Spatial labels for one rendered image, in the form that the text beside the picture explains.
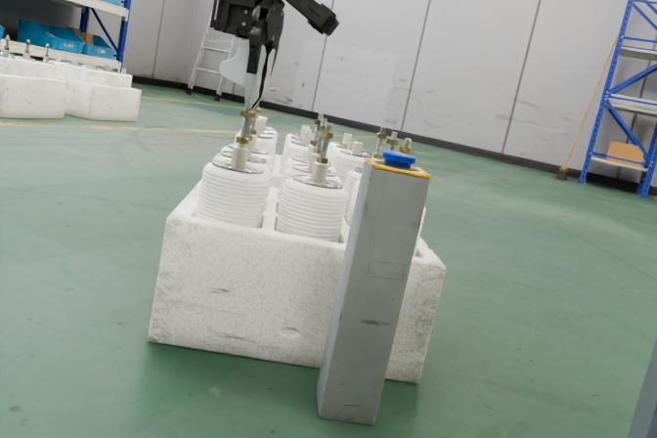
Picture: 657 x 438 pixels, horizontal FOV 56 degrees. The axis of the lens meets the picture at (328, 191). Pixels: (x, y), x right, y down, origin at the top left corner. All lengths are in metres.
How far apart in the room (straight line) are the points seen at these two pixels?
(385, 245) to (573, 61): 6.47
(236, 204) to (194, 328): 0.18
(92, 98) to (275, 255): 2.61
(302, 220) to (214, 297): 0.16
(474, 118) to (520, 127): 0.51
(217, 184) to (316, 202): 0.14
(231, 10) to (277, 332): 0.45
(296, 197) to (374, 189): 0.19
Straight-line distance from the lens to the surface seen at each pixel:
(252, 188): 0.86
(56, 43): 6.25
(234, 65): 0.87
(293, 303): 0.86
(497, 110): 7.14
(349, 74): 7.63
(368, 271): 0.72
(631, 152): 6.58
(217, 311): 0.87
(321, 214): 0.86
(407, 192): 0.70
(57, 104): 3.19
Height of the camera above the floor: 0.39
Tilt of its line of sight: 9 degrees down
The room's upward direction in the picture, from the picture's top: 11 degrees clockwise
